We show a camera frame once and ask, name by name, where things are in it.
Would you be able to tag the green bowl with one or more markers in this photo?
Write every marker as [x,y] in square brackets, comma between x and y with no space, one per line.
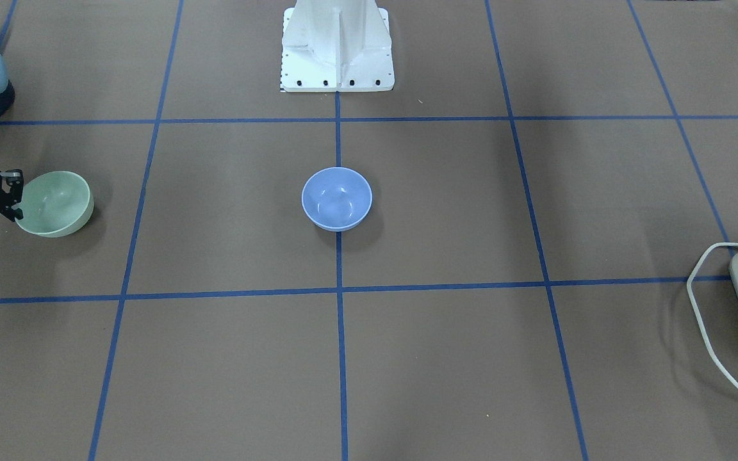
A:
[56,204]

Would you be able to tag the blue bowl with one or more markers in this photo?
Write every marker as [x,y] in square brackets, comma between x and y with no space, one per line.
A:
[337,199]

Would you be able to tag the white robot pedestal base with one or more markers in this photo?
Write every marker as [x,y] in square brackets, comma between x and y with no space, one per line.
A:
[336,46]

